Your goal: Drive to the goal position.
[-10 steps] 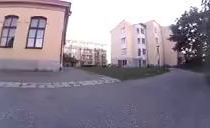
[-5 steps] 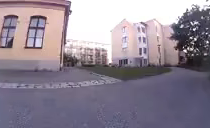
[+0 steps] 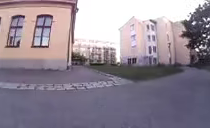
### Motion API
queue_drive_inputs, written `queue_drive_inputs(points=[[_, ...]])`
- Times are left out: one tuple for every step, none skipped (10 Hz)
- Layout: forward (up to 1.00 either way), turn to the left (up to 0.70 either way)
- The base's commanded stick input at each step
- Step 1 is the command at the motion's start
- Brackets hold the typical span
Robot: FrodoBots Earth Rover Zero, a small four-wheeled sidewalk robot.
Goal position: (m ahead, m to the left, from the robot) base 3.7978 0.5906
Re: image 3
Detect white multi-storey building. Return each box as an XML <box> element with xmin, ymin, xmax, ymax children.
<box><xmin>72</xmin><ymin>37</ymin><xmax>121</xmax><ymax>66</ymax></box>

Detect dark green tree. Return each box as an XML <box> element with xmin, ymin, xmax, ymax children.
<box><xmin>180</xmin><ymin>0</ymin><xmax>210</xmax><ymax>66</ymax></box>

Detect grey asphalt road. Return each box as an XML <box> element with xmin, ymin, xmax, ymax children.
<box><xmin>0</xmin><ymin>66</ymin><xmax>210</xmax><ymax>128</ymax></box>

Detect grass patch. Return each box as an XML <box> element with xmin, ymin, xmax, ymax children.
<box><xmin>86</xmin><ymin>63</ymin><xmax>186</xmax><ymax>82</ymax></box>

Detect pink apartment building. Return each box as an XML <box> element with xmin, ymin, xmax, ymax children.
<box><xmin>118</xmin><ymin>15</ymin><xmax>192</xmax><ymax>66</ymax></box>

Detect beige building with arched windows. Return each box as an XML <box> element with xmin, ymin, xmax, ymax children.
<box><xmin>0</xmin><ymin>0</ymin><xmax>79</xmax><ymax>72</ymax></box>

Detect grey asphalt path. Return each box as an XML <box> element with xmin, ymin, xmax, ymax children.
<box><xmin>0</xmin><ymin>65</ymin><xmax>114</xmax><ymax>84</ymax></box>

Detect pale cobblestone kerb strip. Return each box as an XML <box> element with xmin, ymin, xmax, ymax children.
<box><xmin>0</xmin><ymin>68</ymin><xmax>134</xmax><ymax>92</ymax></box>

